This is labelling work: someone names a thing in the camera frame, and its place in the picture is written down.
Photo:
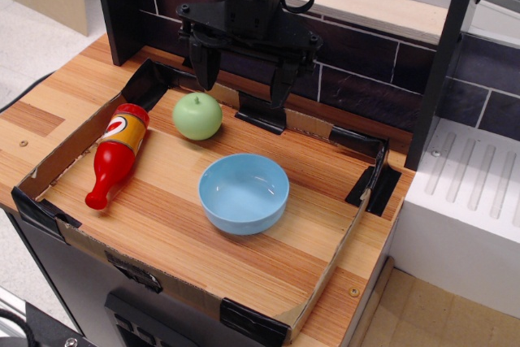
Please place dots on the red hot sauce bottle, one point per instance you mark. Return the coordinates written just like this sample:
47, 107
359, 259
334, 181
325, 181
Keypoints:
117, 151

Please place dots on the light wood shelf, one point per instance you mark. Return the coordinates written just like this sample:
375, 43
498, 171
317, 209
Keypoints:
410, 19

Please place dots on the cardboard fence with black tape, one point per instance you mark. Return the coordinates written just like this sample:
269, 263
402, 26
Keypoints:
153, 246

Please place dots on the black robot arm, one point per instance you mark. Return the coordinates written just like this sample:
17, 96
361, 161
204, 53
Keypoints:
269, 30

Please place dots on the brass screw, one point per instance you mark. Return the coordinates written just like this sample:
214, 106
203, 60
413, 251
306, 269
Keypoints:
354, 292

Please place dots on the light blue bowl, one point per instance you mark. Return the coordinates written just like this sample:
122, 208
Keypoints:
244, 194

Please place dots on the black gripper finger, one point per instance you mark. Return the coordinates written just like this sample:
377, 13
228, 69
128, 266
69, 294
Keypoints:
284, 78
205, 62

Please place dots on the white dish drainer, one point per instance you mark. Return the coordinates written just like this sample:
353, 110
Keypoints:
459, 225

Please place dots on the green toy apple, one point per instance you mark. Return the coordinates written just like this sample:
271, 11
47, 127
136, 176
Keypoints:
197, 116

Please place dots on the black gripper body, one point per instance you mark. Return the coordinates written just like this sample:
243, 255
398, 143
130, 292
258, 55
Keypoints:
262, 29

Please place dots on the black upright post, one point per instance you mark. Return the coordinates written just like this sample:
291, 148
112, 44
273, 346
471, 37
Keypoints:
458, 20

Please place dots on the black left shelf support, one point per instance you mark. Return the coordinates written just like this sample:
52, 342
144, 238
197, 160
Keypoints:
123, 27

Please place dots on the black oven control panel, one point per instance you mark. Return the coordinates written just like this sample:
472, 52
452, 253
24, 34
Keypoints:
136, 328

